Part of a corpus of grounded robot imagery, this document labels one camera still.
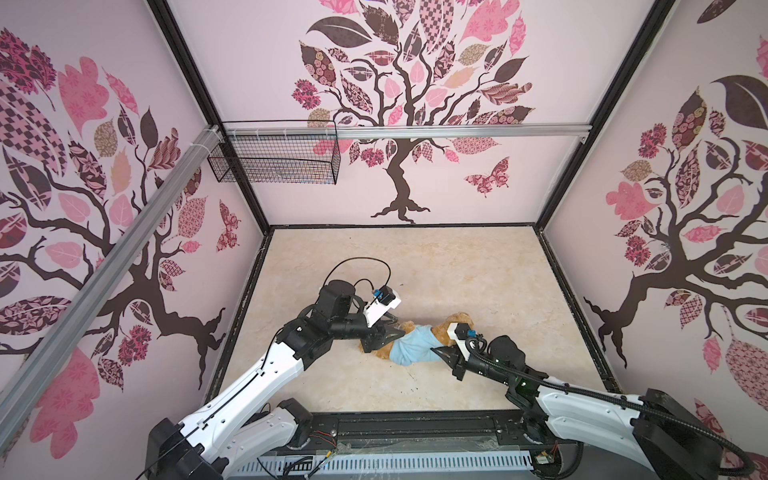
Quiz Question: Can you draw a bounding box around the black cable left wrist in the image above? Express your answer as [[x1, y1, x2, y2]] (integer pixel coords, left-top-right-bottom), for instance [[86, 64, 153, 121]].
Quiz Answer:
[[322, 256, 394, 295]]

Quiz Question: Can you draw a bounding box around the aluminium rail back wall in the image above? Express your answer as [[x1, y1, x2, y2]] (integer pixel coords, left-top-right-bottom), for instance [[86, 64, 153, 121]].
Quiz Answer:
[[225, 122, 592, 140]]

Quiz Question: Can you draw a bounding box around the black wire mesh basket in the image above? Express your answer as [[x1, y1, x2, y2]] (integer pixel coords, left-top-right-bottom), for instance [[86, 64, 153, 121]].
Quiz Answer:
[[208, 120, 341, 185]]

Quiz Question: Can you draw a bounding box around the black table edge rail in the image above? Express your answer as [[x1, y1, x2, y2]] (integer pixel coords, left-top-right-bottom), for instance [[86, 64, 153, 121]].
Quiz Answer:
[[275, 410, 571, 451]]

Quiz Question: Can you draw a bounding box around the aluminium rail wall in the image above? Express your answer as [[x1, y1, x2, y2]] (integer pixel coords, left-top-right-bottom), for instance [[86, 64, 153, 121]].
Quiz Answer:
[[225, 122, 592, 140], [1, 125, 223, 448]]

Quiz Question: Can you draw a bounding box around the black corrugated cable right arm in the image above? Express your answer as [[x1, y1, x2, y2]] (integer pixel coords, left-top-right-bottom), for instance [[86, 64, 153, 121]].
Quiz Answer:
[[464, 335, 757, 478]]

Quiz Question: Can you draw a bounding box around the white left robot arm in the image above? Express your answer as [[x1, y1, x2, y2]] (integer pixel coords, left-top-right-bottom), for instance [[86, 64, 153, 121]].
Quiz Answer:
[[139, 280, 405, 479]]

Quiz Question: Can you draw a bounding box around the black corner frame post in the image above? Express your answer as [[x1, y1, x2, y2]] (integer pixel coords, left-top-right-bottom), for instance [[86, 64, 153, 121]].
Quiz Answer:
[[147, 0, 271, 235], [534, 0, 678, 233]]

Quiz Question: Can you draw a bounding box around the black left corner frame post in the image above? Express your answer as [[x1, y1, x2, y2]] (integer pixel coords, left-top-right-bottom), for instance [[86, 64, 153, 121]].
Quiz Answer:
[[147, 0, 271, 235]]

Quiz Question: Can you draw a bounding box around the aluminium rail left wall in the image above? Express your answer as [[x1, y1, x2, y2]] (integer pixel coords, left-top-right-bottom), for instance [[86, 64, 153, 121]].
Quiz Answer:
[[1, 125, 223, 448]]

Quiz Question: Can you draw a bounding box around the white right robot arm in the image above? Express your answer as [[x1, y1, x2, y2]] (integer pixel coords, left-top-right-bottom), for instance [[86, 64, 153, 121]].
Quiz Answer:
[[432, 335, 724, 479]]

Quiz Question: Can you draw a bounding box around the white vented cable duct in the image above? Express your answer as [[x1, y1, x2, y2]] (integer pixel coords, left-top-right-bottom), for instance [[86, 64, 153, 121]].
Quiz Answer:
[[233, 451, 533, 479]]

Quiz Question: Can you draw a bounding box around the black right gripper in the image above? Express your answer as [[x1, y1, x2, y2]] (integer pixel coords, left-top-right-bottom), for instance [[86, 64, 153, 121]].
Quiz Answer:
[[431, 339, 512, 387]]

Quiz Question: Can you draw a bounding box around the light blue fleece hoodie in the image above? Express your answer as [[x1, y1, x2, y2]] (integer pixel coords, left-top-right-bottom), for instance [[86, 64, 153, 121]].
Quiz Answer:
[[389, 326, 443, 367]]

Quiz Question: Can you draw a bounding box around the tan plush teddy bear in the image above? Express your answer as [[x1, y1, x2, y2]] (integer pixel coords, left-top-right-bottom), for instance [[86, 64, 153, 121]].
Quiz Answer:
[[371, 312, 474, 367]]

